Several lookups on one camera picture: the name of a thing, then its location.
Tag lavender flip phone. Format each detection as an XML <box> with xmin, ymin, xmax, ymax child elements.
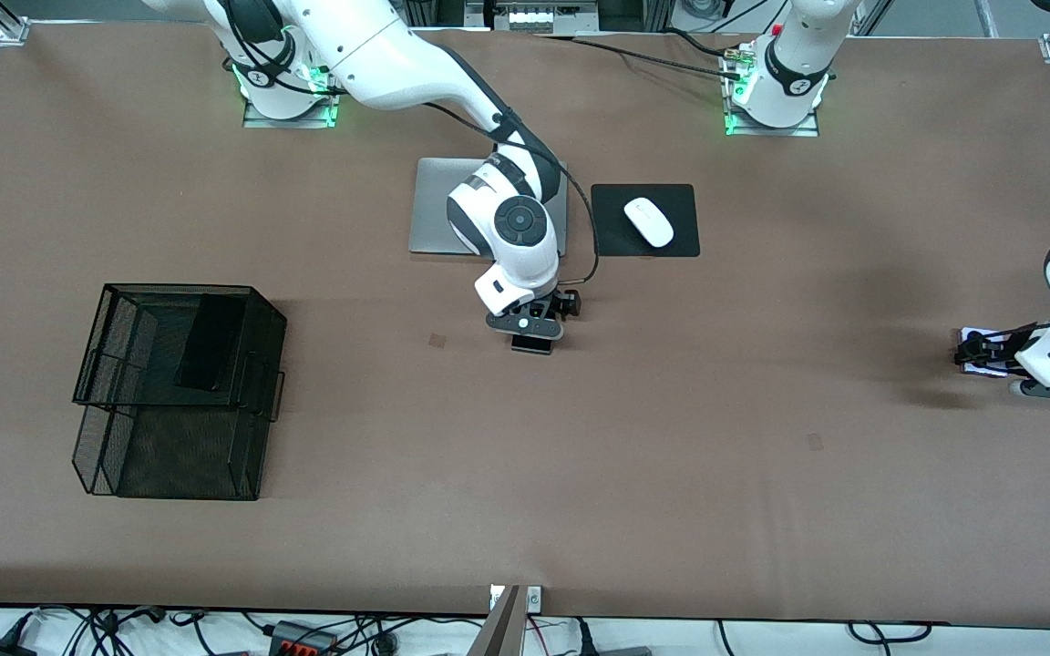
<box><xmin>957</xmin><ymin>327</ymin><xmax>1018</xmax><ymax>378</ymax></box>

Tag grey angled post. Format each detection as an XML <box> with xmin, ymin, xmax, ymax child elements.
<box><xmin>468</xmin><ymin>585</ymin><xmax>522</xmax><ymax>656</ymax></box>

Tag black mouse pad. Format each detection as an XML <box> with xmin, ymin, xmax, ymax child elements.
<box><xmin>591</xmin><ymin>183</ymin><xmax>701</xmax><ymax>258</ymax></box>

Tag black looped floor cable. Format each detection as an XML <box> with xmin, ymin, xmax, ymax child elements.
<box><xmin>847</xmin><ymin>621</ymin><xmax>933</xmax><ymax>644</ymax></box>

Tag silver closed laptop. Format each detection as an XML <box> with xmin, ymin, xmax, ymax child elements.
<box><xmin>408</xmin><ymin>158</ymin><xmax>570</xmax><ymax>259</ymax></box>

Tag thick black table cable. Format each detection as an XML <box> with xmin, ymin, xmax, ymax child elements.
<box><xmin>657</xmin><ymin>27</ymin><xmax>736</xmax><ymax>59</ymax></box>

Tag black slab smartphone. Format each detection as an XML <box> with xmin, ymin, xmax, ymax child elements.
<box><xmin>173</xmin><ymin>293</ymin><xmax>247</xmax><ymax>394</ymax></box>

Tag thin black table cable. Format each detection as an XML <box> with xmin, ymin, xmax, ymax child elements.
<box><xmin>534</xmin><ymin>33</ymin><xmax>745</xmax><ymax>81</ymax></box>

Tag black power strip red switches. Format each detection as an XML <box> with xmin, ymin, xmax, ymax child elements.
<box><xmin>268</xmin><ymin>620</ymin><xmax>340</xmax><ymax>656</ymax></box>

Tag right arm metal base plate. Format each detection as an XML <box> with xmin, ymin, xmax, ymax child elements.
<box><xmin>242</xmin><ymin>87</ymin><xmax>342</xmax><ymax>129</ymax></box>

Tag white computer mouse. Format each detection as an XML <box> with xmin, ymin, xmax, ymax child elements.
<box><xmin>623</xmin><ymin>197</ymin><xmax>675</xmax><ymax>249</ymax></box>

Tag aluminium frame with connector block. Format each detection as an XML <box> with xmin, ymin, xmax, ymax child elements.
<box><xmin>466</xmin><ymin>0</ymin><xmax>599</xmax><ymax>33</ymax></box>

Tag black mesh two-tier tray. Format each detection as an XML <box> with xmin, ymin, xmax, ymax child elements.
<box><xmin>72</xmin><ymin>283</ymin><xmax>288</xmax><ymax>501</ymax></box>

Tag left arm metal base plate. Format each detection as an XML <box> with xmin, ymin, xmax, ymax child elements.
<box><xmin>724</xmin><ymin>41</ymin><xmax>820</xmax><ymax>138</ymax></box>

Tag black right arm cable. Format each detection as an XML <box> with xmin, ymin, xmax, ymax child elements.
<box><xmin>420</xmin><ymin>41</ymin><xmax>601</xmax><ymax>288</ymax></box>

